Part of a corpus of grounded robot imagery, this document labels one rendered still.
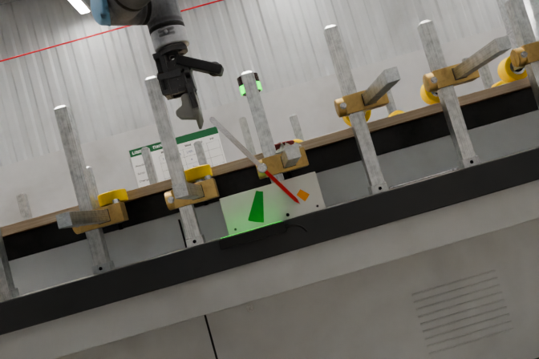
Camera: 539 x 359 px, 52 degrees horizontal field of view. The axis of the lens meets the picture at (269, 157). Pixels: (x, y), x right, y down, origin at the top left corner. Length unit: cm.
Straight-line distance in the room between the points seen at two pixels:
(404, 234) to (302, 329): 44
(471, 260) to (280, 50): 742
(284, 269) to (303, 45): 765
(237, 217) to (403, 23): 810
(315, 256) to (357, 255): 11
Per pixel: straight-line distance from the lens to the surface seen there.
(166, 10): 143
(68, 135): 156
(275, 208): 145
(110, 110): 903
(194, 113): 137
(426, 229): 153
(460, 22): 962
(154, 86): 152
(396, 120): 169
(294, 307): 171
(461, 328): 180
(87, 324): 158
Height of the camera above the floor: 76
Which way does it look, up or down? 4 degrees up
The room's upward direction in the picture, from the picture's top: 16 degrees counter-clockwise
